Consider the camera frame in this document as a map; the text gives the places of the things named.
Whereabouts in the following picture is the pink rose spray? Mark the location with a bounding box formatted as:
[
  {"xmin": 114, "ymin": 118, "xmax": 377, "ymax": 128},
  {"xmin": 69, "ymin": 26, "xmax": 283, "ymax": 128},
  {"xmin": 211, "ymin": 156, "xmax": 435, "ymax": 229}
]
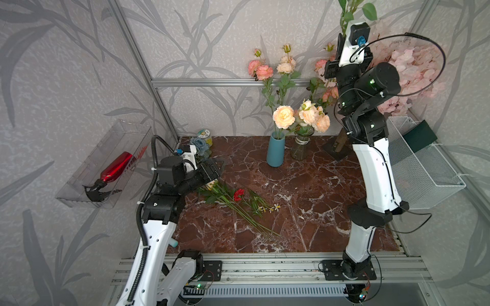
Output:
[
  {"xmin": 307, "ymin": 59, "xmax": 339, "ymax": 108},
  {"xmin": 325, "ymin": 42, "xmax": 337, "ymax": 61}
]

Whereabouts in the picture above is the small yellow lidded jar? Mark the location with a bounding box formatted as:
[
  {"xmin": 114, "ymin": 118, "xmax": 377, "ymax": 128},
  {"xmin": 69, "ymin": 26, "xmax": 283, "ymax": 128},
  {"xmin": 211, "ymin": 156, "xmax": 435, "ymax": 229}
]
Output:
[{"xmin": 197, "ymin": 129, "xmax": 213, "ymax": 147}]

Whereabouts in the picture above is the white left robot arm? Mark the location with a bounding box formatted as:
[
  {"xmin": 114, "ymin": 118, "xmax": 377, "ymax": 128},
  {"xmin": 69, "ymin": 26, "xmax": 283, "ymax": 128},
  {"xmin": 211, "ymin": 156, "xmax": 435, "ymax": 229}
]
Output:
[{"xmin": 118, "ymin": 156, "xmax": 222, "ymax": 305}]

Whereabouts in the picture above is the teal ceramic vase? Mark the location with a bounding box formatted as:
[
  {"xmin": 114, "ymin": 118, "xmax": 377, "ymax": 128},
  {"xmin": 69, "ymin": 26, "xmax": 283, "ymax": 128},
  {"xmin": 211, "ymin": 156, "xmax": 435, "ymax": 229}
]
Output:
[{"xmin": 266, "ymin": 131, "xmax": 285, "ymax": 168}]

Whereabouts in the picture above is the white wire mesh basket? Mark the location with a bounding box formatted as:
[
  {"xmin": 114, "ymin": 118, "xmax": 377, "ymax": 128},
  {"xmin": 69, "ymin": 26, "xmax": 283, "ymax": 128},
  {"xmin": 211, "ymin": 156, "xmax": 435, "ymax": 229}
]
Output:
[{"xmin": 387, "ymin": 117, "xmax": 467, "ymax": 210}]

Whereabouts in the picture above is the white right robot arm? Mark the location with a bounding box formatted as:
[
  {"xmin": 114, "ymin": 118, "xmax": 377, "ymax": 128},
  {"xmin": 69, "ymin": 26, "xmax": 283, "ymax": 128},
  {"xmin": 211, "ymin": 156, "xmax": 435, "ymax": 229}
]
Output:
[{"xmin": 325, "ymin": 47, "xmax": 409, "ymax": 280}]

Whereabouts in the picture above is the large peach rose spray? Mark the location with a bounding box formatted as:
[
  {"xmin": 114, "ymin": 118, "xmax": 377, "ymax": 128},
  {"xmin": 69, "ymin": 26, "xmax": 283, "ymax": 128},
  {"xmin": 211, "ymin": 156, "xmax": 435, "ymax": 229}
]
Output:
[{"xmin": 273, "ymin": 105, "xmax": 296, "ymax": 140}]

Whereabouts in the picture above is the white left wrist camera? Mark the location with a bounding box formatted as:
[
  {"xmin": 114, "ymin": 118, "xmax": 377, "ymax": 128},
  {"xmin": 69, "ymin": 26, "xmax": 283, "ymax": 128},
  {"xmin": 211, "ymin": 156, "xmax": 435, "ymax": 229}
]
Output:
[{"xmin": 176, "ymin": 145, "xmax": 197, "ymax": 172}]

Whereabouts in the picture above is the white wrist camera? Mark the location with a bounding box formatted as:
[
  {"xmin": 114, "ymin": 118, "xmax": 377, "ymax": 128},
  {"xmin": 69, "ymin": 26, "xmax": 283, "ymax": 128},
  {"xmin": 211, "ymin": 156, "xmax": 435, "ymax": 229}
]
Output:
[
  {"xmin": 176, "ymin": 145, "xmax": 197, "ymax": 172},
  {"xmin": 339, "ymin": 20, "xmax": 371, "ymax": 67}
]

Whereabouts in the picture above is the pink cherry blossom tree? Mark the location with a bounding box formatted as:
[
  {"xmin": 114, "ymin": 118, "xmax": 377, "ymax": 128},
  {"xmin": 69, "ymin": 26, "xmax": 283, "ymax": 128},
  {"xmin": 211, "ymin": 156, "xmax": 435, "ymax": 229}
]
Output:
[{"xmin": 321, "ymin": 22, "xmax": 448, "ymax": 161}]

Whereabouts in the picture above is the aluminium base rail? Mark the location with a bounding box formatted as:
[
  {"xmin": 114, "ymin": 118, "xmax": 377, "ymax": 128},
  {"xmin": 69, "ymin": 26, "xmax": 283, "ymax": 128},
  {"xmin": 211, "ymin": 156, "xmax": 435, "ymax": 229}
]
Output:
[{"xmin": 110, "ymin": 251, "xmax": 433, "ymax": 286}]

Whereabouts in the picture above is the blue-grey rose bunch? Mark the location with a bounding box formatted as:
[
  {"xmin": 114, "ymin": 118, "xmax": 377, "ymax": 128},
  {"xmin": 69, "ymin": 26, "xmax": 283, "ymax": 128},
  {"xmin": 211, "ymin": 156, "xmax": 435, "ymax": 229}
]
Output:
[{"xmin": 190, "ymin": 137, "xmax": 211, "ymax": 159}]

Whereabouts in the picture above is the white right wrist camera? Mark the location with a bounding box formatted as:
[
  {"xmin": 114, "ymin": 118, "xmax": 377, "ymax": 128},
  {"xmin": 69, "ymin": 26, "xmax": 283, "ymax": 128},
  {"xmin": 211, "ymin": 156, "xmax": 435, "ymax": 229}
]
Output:
[{"xmin": 339, "ymin": 20, "xmax": 371, "ymax": 67}]

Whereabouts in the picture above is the red spray bottle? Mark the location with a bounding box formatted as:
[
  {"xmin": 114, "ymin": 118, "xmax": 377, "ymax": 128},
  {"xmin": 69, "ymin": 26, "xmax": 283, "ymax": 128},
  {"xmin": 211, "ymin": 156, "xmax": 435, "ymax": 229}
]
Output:
[{"xmin": 84, "ymin": 151, "xmax": 134, "ymax": 202}]

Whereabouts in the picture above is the peach rose spray stem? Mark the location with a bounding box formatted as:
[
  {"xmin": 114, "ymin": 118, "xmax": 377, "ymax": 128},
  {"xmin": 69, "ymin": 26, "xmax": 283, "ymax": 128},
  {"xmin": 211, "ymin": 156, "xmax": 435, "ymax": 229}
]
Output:
[{"xmin": 276, "ymin": 43, "xmax": 301, "ymax": 105}]

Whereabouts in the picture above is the pink rose spray stem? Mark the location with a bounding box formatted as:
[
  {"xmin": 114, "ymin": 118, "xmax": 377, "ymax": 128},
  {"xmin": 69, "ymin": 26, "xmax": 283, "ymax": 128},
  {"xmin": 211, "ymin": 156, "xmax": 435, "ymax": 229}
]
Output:
[{"xmin": 248, "ymin": 48, "xmax": 275, "ymax": 112}]

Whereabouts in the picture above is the magenta rose bud stem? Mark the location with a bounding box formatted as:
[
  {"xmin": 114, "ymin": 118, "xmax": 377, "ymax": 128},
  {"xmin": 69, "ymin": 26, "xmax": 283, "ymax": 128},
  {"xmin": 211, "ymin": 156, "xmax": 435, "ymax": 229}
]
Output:
[{"xmin": 199, "ymin": 179, "xmax": 281, "ymax": 221}]

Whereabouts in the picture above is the teal handled scraper tool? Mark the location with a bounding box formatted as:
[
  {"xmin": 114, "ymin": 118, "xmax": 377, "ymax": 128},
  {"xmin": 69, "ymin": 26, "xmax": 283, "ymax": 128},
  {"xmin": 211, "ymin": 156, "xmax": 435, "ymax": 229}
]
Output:
[{"xmin": 168, "ymin": 238, "xmax": 179, "ymax": 248}]

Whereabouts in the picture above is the red carnation stem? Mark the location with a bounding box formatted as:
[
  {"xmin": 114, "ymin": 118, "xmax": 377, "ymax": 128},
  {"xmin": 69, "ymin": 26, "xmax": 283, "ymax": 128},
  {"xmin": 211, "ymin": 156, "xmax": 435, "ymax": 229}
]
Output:
[{"xmin": 233, "ymin": 189, "xmax": 280, "ymax": 236}]

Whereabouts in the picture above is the clear glass vase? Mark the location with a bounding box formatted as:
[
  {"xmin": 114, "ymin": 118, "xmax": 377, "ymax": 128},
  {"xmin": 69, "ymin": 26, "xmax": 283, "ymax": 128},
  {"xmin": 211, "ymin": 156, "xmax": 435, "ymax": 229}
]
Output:
[{"xmin": 290, "ymin": 126, "xmax": 315, "ymax": 161}]

